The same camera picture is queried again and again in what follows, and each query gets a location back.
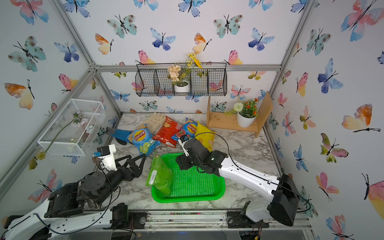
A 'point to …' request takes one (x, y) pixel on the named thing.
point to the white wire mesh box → (73, 131)
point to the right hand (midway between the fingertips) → (182, 156)
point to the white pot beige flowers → (180, 85)
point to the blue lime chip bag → (143, 139)
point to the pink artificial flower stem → (77, 119)
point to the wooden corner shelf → (228, 121)
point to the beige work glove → (155, 121)
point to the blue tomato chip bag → (189, 129)
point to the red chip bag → (167, 131)
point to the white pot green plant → (246, 112)
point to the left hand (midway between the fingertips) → (140, 157)
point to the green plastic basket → (190, 184)
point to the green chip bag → (160, 175)
